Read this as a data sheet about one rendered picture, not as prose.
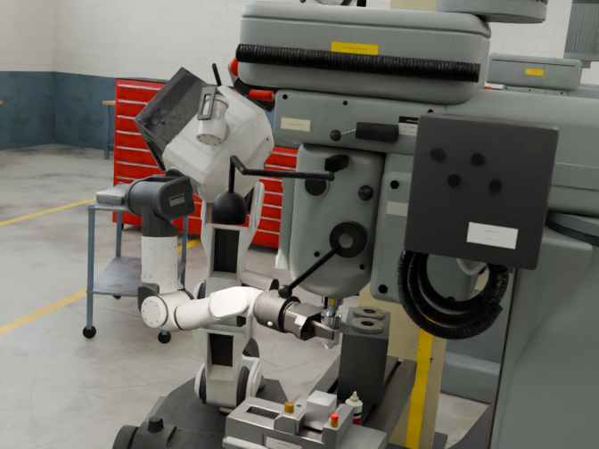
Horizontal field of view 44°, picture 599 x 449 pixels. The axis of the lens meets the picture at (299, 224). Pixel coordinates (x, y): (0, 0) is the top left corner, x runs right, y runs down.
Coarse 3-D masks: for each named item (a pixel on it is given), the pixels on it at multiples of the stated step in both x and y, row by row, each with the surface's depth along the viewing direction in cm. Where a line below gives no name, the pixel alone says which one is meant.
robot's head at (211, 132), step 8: (208, 104) 178; (216, 104) 178; (224, 104) 179; (216, 112) 177; (224, 112) 179; (200, 120) 177; (208, 120) 176; (216, 120) 176; (224, 120) 179; (200, 128) 176; (208, 128) 175; (216, 128) 175; (224, 128) 177; (200, 136) 176; (208, 136) 176; (216, 136) 175; (224, 136) 183; (208, 144) 180; (216, 144) 180
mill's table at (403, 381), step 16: (336, 368) 213; (400, 368) 217; (320, 384) 202; (336, 384) 208; (384, 384) 208; (400, 384) 206; (384, 400) 195; (400, 400) 200; (368, 416) 191; (384, 416) 187
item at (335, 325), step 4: (320, 320) 159; (324, 320) 157; (340, 320) 158; (324, 324) 157; (328, 324) 157; (332, 324) 157; (336, 324) 157; (340, 324) 158; (332, 328) 157; (336, 328) 158; (340, 328) 159; (336, 332) 158; (340, 332) 159; (336, 336) 158; (320, 340) 159; (324, 340) 158; (328, 340) 158; (332, 340) 158; (336, 340) 159; (324, 344) 158; (328, 344) 158; (332, 344) 158; (336, 344) 159
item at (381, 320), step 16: (352, 320) 196; (368, 320) 197; (384, 320) 202; (352, 336) 189; (368, 336) 189; (384, 336) 190; (352, 352) 190; (368, 352) 189; (384, 352) 189; (352, 368) 191; (368, 368) 190; (384, 368) 190; (352, 384) 192; (368, 384) 191; (368, 400) 192
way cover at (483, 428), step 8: (488, 408) 166; (480, 416) 169; (488, 416) 161; (480, 424) 163; (488, 424) 155; (472, 432) 166; (480, 432) 158; (488, 432) 151; (464, 440) 168; (472, 440) 160; (480, 440) 153; (448, 448) 172; (456, 448) 169; (464, 448) 163; (472, 448) 155; (480, 448) 148
